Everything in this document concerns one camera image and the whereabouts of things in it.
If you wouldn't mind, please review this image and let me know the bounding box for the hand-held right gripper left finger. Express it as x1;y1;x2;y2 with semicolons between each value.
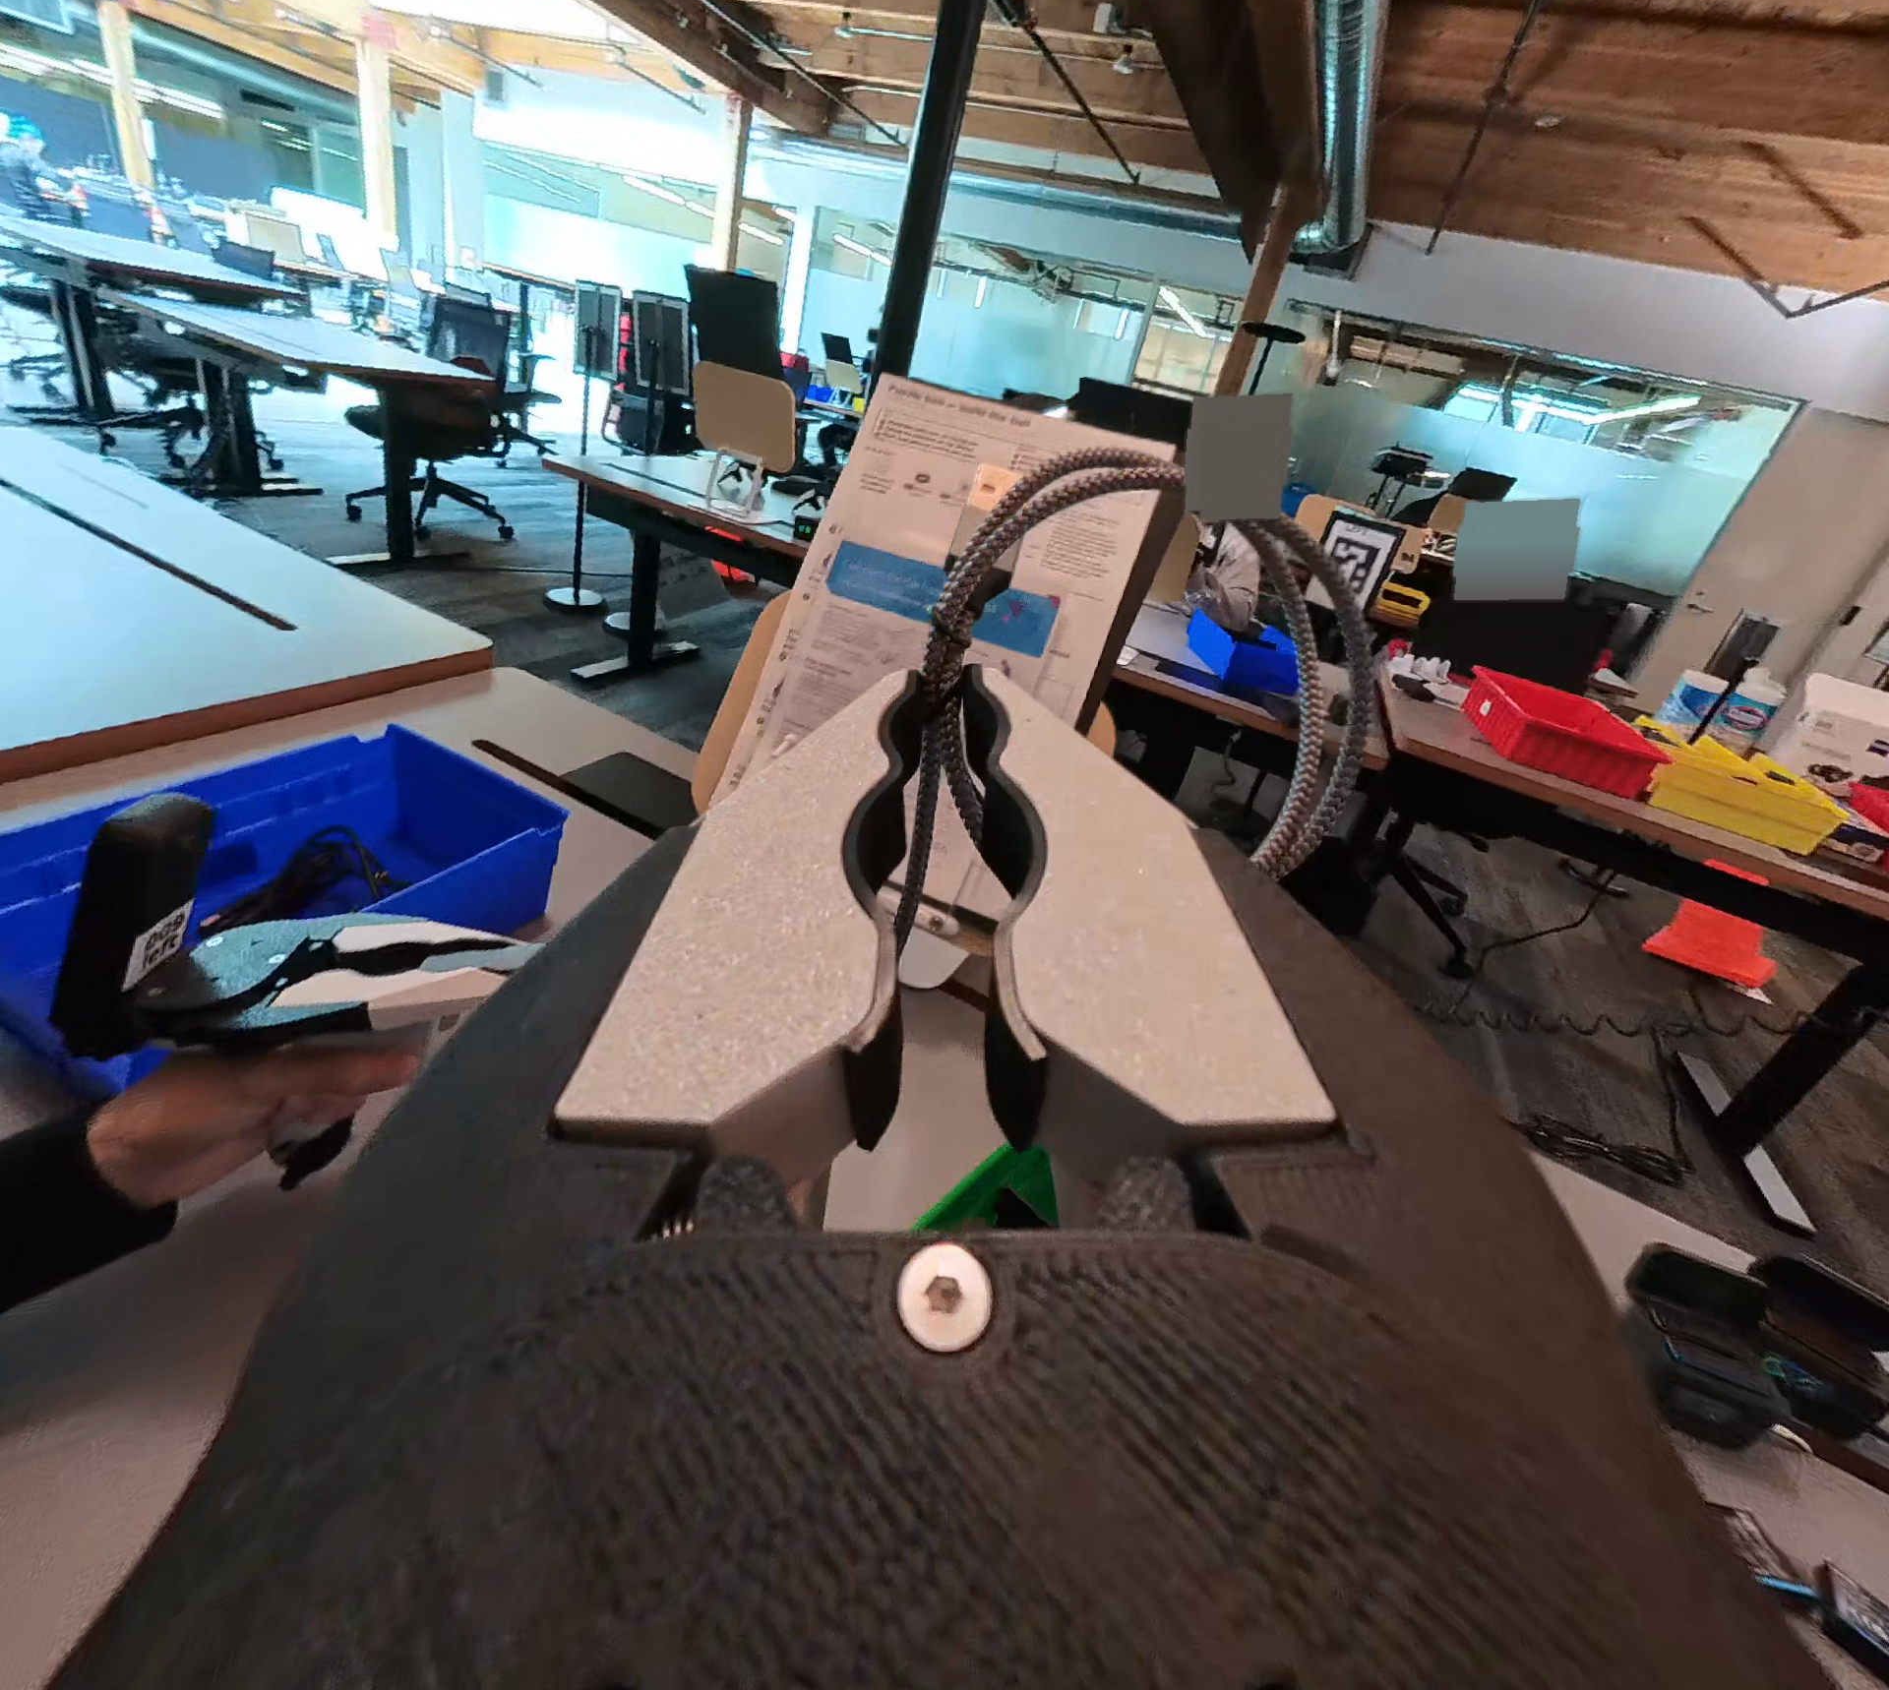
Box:
552;669;948;1225

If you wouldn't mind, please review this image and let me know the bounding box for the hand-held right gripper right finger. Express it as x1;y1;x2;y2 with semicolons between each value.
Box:
958;669;1341;1225

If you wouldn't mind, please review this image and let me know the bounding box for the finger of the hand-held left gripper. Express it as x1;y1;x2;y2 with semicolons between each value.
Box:
316;917;548;985
361;969;513;1033

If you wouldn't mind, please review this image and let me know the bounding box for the blue plastic bin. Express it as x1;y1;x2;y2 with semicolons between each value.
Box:
0;724;568;1104

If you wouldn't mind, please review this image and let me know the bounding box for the green plastic bin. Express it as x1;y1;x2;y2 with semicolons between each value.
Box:
915;1145;1060;1233

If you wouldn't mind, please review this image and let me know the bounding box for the person's left forearm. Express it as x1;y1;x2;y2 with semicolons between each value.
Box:
0;1107;180;1315

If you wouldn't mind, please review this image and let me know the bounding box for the person's left hand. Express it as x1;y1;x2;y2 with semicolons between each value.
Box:
86;1050;423;1208

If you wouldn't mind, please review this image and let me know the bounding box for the small blue bin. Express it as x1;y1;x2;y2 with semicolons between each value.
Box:
1185;607;1304;699

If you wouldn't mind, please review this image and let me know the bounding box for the wooden work table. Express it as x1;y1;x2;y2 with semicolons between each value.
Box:
1109;643;1889;1240

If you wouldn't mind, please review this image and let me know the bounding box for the black white marker board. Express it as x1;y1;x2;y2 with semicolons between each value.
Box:
1314;511;1407;610

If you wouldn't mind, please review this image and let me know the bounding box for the wooden office table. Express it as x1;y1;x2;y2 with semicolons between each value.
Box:
538;447;833;684

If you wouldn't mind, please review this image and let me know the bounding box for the document stand with printed sheet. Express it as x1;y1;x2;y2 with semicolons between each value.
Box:
694;374;1187;838

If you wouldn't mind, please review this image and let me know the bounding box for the orange traffic cone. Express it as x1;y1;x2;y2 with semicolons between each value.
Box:
1643;861;1783;994

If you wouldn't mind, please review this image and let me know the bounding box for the black office chair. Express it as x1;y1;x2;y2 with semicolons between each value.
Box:
343;297;563;544

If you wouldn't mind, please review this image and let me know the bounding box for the long office table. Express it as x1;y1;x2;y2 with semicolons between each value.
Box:
0;215;501;574

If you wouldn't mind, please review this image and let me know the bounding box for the wooden board stand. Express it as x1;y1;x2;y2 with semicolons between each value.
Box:
689;360;804;515

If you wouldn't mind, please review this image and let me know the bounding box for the yellow plastic bin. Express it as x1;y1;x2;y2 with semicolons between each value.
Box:
1636;717;1850;860

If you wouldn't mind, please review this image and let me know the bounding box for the black display panel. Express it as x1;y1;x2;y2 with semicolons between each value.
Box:
683;266;789;382

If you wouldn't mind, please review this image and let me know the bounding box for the black zip case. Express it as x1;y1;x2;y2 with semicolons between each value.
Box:
1621;1247;1889;1458

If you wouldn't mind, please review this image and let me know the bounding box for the white cardboard box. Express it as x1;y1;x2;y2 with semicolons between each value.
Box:
1769;672;1889;791

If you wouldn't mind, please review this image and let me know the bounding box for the black vertical pole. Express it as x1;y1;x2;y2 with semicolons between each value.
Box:
872;0;1029;395

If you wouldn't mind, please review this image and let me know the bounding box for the black bundled cable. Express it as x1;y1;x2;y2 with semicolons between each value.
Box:
199;825;413;938

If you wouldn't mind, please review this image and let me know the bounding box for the silver round duct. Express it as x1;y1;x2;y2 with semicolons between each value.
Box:
1296;0;1415;270

